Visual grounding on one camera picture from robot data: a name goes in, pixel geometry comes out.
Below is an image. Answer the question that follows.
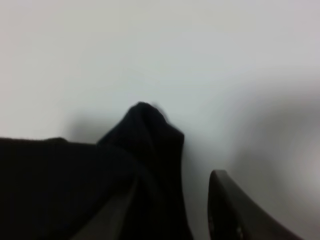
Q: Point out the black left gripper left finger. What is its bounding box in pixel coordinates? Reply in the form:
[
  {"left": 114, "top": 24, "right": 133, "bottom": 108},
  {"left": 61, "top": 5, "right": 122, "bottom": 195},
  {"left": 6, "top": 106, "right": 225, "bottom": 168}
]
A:
[{"left": 72, "top": 179, "right": 138, "bottom": 240}]

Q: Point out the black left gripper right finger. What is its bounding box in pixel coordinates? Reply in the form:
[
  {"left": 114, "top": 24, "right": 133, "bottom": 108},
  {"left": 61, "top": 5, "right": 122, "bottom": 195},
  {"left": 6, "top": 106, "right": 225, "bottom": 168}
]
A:
[{"left": 207, "top": 170, "right": 300, "bottom": 240}]

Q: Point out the black short sleeve shirt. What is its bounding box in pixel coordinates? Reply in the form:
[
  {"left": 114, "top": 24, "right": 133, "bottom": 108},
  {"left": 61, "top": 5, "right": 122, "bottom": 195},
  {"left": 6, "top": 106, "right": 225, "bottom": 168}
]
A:
[{"left": 0, "top": 102, "right": 193, "bottom": 240}]

